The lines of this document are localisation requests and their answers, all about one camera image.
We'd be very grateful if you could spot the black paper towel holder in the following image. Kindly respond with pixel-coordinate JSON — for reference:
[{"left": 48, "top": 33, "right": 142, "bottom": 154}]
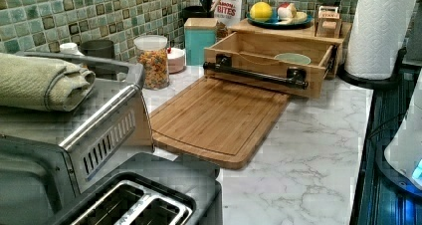
[{"left": 336, "top": 47, "right": 407, "bottom": 91}]

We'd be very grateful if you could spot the wooden cutting board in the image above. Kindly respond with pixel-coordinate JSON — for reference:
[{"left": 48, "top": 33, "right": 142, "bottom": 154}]
[{"left": 150, "top": 78, "right": 290, "bottom": 169}]

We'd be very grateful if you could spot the wooden drawer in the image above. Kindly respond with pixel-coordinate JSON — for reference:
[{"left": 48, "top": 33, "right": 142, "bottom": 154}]
[{"left": 204, "top": 32, "right": 336, "bottom": 98}]

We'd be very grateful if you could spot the yellow lemon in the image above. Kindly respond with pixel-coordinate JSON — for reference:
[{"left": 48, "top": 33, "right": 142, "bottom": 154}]
[{"left": 250, "top": 2, "right": 273, "bottom": 22}]

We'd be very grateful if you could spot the stainless steel toaster oven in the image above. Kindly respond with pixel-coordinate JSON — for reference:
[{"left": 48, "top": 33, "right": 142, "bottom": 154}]
[{"left": 1, "top": 52, "right": 154, "bottom": 225}]

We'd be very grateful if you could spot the oat bites cereal box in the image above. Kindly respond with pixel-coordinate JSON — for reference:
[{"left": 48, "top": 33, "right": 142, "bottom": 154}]
[{"left": 212, "top": 0, "right": 242, "bottom": 40}]

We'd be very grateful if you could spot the white capped spice bottle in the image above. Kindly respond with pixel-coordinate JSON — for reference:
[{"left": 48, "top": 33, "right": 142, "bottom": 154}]
[{"left": 60, "top": 43, "right": 82, "bottom": 56}]

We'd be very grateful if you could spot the black utensil holder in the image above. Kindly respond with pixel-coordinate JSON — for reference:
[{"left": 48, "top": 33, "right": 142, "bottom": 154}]
[{"left": 182, "top": 0, "right": 214, "bottom": 22}]

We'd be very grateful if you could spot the green ceramic bowl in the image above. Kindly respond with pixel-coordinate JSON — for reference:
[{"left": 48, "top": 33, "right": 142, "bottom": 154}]
[{"left": 274, "top": 53, "right": 312, "bottom": 65}]

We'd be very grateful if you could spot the wooden drawer cabinet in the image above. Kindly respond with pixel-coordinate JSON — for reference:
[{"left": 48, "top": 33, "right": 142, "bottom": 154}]
[{"left": 229, "top": 19, "right": 351, "bottom": 79}]

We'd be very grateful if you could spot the white paper towel roll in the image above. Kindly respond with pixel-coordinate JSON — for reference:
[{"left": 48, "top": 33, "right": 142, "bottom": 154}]
[{"left": 345, "top": 0, "right": 416, "bottom": 79}]

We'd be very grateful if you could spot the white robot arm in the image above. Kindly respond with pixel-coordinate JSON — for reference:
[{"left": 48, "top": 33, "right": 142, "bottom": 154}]
[{"left": 378, "top": 76, "right": 422, "bottom": 197}]

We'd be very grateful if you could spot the dark grey cup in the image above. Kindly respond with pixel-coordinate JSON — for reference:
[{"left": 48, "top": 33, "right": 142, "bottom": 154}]
[{"left": 80, "top": 39, "right": 116, "bottom": 80}]

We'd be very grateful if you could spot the white sugar bowl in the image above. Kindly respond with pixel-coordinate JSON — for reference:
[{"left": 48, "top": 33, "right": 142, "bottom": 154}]
[{"left": 167, "top": 48, "right": 185, "bottom": 74}]

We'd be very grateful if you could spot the folded beige towel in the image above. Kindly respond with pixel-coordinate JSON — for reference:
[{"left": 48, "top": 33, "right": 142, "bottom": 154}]
[{"left": 0, "top": 53, "right": 96, "bottom": 112}]

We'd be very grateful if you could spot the black drawer handle bar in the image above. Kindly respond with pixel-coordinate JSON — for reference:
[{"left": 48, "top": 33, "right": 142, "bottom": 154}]
[{"left": 203, "top": 54, "right": 309, "bottom": 90}]

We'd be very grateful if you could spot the blue plate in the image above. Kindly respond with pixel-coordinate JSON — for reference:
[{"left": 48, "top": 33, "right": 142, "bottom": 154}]
[{"left": 247, "top": 11, "right": 313, "bottom": 30}]

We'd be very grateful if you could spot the black slot toaster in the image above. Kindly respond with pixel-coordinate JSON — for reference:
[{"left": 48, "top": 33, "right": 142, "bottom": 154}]
[{"left": 46, "top": 153, "right": 223, "bottom": 225}]

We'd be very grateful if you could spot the glass jar of colourful cereal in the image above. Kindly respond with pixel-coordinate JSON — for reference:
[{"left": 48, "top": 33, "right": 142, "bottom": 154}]
[{"left": 133, "top": 35, "right": 169, "bottom": 90}]

